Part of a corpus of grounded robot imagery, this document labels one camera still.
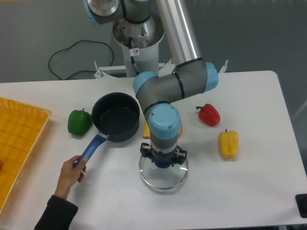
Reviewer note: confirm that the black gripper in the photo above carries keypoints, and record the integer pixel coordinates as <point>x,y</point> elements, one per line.
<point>157,154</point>

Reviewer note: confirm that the glass lid with blue knob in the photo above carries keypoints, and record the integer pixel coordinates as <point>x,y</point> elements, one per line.
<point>163,179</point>

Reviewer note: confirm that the black saucepan with blue handle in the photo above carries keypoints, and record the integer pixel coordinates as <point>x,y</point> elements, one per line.
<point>117,117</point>

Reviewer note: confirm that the black sleeved forearm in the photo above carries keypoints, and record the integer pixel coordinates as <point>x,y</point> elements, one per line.
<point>58,215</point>

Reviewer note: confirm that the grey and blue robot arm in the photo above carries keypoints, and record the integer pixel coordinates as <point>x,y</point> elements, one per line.
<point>156,94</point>

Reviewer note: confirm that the person's hand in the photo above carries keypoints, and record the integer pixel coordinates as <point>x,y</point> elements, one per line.
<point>69,175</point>

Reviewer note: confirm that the red bell pepper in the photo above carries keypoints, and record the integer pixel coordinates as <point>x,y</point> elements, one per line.
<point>208,114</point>

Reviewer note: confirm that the green bell pepper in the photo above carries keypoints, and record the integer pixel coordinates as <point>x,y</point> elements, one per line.
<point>79,122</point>

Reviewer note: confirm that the yellow woven basket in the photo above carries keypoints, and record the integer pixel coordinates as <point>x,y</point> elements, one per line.
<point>21,125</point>

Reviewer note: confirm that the black object at table corner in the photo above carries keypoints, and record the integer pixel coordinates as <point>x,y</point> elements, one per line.
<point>301,200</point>

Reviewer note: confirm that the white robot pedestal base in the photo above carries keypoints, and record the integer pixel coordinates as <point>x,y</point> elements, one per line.
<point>139,31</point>

